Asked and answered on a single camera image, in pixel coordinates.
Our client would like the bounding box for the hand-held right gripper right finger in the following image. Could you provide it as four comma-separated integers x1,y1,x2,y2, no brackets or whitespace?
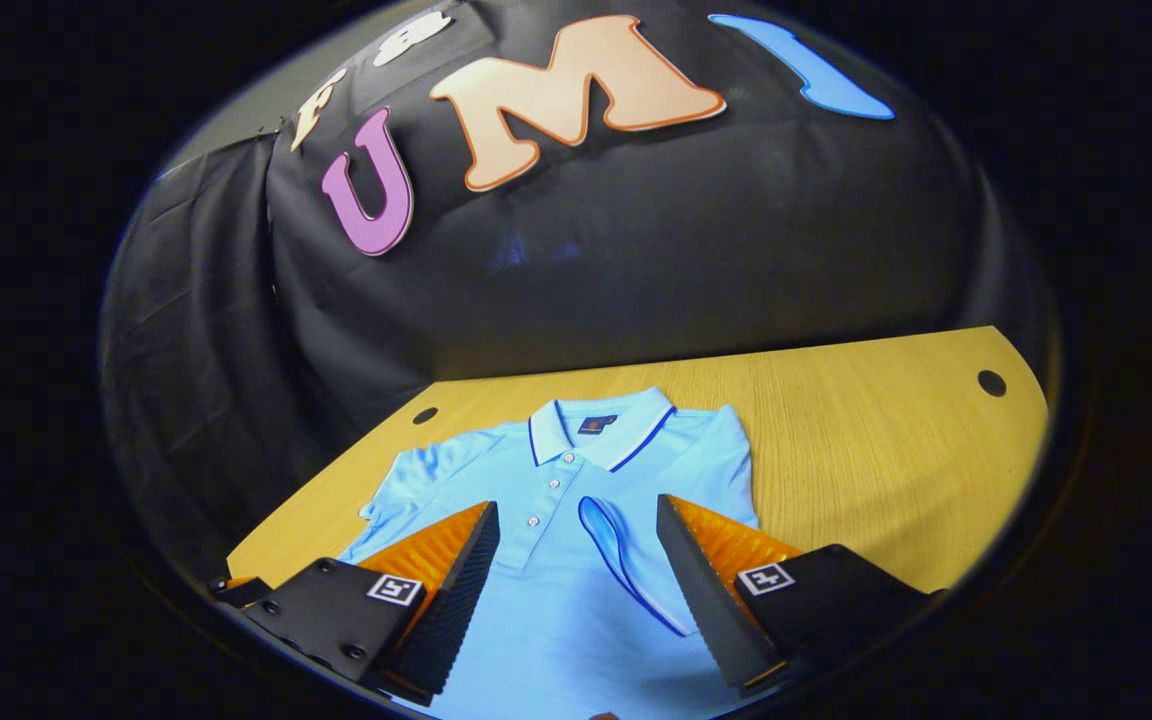
656,493,942,699

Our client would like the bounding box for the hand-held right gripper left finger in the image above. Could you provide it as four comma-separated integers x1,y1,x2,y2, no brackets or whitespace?
239,500,502,706

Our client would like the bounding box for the light blue polo T-shirt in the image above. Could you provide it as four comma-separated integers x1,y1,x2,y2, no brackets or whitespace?
336,387,763,720

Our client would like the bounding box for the black backdrop cloth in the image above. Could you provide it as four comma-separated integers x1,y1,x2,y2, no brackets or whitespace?
99,0,1063,583

